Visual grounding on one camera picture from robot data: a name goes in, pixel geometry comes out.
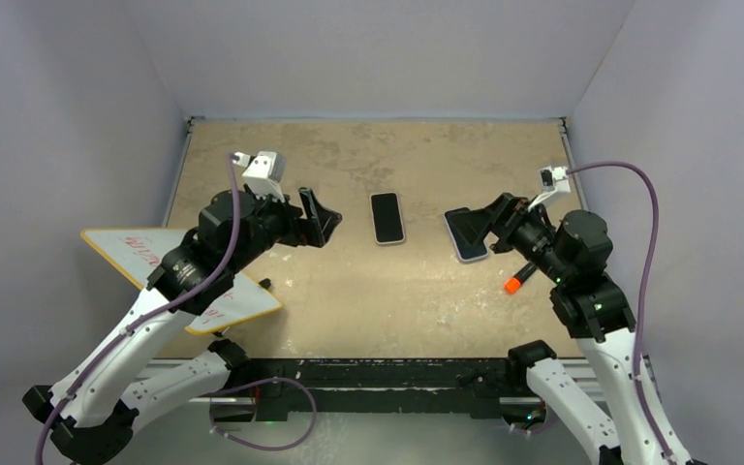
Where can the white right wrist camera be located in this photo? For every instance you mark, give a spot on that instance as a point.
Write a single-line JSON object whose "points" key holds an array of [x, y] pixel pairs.
{"points": [[556, 185]]}

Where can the orange marker cap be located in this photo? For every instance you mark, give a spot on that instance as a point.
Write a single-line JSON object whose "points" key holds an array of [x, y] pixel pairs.
{"points": [[512, 286]]}

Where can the aluminium frame rail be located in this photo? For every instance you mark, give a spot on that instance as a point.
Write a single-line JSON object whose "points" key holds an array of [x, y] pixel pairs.
{"points": [[179, 381]]}

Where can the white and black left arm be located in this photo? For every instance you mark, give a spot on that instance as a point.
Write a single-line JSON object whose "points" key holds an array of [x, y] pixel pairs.
{"points": [[92, 414]]}

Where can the black knob on table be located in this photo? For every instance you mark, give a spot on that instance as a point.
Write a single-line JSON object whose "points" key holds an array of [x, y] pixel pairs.
{"points": [[525, 273]]}

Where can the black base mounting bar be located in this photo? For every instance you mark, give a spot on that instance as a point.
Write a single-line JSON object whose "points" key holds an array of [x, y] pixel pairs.
{"points": [[481, 388]]}

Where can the white board with yellow edge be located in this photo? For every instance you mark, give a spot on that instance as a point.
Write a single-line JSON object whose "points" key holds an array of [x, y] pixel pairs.
{"points": [[135, 254]]}

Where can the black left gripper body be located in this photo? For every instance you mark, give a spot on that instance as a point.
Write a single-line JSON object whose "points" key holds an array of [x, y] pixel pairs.
{"points": [[294, 231]]}

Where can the lavender phone case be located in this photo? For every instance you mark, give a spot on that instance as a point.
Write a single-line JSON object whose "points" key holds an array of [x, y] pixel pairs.
{"points": [[471, 259]]}

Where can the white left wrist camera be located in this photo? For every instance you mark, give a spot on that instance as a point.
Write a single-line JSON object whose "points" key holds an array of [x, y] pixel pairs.
{"points": [[263, 173]]}

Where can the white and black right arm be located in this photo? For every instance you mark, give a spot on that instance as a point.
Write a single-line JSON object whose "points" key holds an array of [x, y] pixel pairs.
{"points": [[634, 428]]}

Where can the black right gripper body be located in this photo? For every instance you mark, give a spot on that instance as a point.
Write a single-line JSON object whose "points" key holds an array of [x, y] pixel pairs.
{"points": [[525, 232]]}

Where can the purple smartphone with black screen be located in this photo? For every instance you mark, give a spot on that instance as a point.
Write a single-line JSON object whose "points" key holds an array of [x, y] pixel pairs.
{"points": [[388, 226]]}

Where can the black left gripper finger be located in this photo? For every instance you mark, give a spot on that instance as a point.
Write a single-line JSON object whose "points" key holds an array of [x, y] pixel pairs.
{"points": [[324, 223], [309, 203]]}

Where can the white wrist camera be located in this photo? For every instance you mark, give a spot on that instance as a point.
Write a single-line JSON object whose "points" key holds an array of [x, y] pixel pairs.
{"points": [[556, 185], [263, 173]]}

